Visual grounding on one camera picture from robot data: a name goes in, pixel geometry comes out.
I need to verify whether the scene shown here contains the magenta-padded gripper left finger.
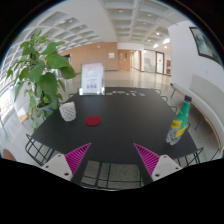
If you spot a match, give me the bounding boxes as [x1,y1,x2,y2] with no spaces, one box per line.
[41,142,92,186]

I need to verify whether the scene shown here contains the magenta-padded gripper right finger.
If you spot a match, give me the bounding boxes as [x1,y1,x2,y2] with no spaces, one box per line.
[133,142,183,187]

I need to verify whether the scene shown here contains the green drink bottle yellow label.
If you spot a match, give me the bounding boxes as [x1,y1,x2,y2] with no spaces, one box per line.
[165,95,193,147]

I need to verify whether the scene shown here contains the flat round red coaster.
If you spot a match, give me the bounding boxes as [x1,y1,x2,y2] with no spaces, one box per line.
[84,115,103,127]

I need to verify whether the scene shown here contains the white dotted cup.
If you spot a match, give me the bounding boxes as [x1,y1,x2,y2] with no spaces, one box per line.
[58,101,77,122]

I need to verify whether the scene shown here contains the green leafy potted plant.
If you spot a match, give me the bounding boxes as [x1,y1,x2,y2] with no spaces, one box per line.
[5,30,77,133]

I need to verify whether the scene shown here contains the clear acrylic sign stand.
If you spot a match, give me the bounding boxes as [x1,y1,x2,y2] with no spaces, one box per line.
[78,62,106,96]

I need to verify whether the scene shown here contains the black framed glass door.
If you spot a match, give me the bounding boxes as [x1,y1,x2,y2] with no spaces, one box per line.
[155,51,166,75]

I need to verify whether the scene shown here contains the wooden door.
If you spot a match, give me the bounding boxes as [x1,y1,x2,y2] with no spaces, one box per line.
[117,49,132,72]

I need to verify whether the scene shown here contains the recessed ceiling lights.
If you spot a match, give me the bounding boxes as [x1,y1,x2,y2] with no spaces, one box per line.
[66,8,172,48]

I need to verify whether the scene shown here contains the dark framed landscape picture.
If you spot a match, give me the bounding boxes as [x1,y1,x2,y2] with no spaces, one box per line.
[189,26,224,66]

